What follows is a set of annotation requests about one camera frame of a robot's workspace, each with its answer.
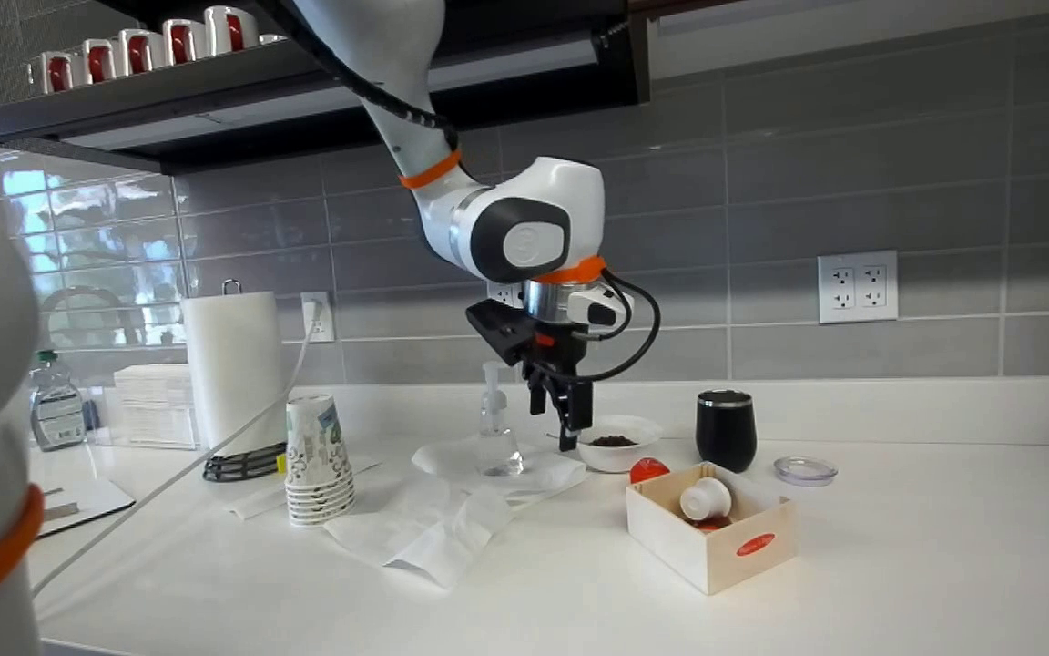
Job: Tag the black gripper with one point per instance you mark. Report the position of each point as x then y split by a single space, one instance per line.
554 366

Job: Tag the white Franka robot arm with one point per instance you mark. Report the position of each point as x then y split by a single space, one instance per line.
511 230

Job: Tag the white bowl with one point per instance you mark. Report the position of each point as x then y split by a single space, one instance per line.
621 456

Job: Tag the red round cap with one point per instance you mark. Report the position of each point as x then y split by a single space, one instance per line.
648 472

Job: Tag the small white cup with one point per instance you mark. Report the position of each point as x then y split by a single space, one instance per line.
704 496

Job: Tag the black tumbler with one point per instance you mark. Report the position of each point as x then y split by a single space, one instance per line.
727 431

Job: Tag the red brown toy piece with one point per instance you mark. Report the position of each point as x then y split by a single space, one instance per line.
711 521

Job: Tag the clear plastic bag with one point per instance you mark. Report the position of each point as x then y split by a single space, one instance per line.
427 533

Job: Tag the pale wooden box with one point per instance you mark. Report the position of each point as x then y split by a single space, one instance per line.
706 560

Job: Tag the clear round lid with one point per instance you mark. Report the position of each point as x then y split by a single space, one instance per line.
805 467

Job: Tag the patterned paper cup stack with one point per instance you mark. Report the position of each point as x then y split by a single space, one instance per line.
318 467

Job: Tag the white paper towel roll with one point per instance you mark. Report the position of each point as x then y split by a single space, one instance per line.
235 377

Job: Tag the white napkin pile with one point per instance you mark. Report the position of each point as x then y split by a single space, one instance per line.
155 404

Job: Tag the clear acrylic divider panel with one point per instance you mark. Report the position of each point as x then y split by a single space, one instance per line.
109 277

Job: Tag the white paper sheet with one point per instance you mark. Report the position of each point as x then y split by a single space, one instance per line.
82 510

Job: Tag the clear dish soap bottle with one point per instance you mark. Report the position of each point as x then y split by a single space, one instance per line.
54 414

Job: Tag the white mug with red label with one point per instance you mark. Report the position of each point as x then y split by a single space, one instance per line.
228 29
139 52
183 41
99 58
54 75

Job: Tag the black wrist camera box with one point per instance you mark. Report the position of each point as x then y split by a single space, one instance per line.
503 330

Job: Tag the white single wall outlet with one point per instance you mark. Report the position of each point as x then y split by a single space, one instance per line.
318 319

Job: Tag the white double wall outlet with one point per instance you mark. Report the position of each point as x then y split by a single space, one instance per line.
856 284

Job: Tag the dark wall shelf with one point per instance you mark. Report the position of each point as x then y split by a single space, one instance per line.
246 113

